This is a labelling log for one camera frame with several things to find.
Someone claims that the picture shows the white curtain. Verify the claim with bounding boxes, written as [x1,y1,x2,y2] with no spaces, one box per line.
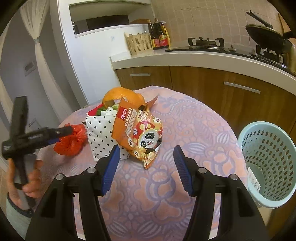
[1,1,79,126]

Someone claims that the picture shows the dark soy sauce bottle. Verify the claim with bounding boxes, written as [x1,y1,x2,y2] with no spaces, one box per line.
[147,20,160,50]

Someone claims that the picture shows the green lettuce leaves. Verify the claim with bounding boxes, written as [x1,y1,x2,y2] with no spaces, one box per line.
[96,104,119,115]

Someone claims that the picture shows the beige plastic utensil basket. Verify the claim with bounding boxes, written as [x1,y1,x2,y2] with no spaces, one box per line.
[125,33,154,56]

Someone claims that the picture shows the light blue waste basket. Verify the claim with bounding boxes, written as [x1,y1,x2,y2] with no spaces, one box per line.
[238,121,295,209]

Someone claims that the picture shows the floral pink tablecloth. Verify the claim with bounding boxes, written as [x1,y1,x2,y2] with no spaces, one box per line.
[34,85,249,241]

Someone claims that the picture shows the orange panda snack bag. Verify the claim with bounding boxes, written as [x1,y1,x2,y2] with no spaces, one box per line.
[111,96,163,170]

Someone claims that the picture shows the red paper cup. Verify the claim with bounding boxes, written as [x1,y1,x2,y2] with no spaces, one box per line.
[87,103,104,116]

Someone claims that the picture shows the white countertop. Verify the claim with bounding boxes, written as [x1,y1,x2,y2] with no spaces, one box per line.
[109,50,295,95]

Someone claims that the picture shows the person's left hand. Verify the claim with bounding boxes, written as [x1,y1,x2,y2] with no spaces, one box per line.
[6,159,43,210]

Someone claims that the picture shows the black frying pan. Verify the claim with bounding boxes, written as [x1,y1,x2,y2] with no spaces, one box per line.
[245,11,295,54]

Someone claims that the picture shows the red plastic bag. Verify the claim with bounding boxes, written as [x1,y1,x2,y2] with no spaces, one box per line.
[54,123,87,157]

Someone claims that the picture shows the large orange peel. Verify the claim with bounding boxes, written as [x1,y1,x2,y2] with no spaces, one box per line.
[102,87,145,108]

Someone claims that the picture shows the white heart-pattern paper bag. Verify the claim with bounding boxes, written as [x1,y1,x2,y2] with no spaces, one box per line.
[85,115,118,161]

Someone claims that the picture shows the wooden kitchen cabinet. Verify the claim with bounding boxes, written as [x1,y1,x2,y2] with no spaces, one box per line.
[116,66,295,138]

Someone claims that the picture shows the black gas stove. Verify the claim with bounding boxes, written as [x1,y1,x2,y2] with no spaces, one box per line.
[166,37,295,77]

